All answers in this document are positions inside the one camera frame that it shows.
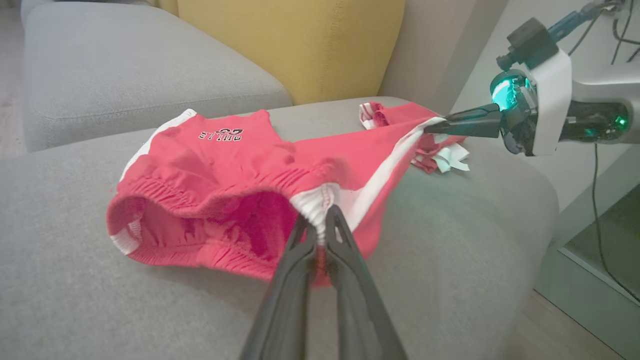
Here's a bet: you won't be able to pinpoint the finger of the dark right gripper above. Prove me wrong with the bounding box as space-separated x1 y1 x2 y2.
442 103 503 123
424 120 502 139

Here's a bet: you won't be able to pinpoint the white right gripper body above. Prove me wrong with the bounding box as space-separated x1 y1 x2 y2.
490 47 574 157

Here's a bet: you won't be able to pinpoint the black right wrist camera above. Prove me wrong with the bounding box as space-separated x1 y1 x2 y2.
496 17 560 72

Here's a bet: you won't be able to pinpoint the grey sofa back cushion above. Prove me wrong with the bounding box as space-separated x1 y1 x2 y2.
21 0 293 153

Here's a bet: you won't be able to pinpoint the black right camera cable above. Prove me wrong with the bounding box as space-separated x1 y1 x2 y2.
547 0 640 42

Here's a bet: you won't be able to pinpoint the red shorts with white stripe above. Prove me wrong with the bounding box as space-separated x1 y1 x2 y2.
106 102 451 289

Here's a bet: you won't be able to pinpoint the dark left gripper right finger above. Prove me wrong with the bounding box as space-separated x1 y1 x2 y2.
324 204 409 360

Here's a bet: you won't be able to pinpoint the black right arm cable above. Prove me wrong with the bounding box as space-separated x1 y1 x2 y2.
592 144 640 303

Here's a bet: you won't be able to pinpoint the grey-beige sofa back cushion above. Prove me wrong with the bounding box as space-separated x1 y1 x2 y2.
380 0 478 115

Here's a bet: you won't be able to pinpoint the large yellow sofa cushion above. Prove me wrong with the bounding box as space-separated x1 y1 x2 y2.
177 0 406 106

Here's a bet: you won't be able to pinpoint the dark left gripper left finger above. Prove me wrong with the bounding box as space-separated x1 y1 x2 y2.
239 214 319 360

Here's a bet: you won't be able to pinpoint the pale cabinet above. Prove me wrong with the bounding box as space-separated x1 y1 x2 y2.
450 0 640 360

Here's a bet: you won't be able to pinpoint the red white basketball jersey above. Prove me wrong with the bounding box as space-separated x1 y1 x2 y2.
359 101 471 174

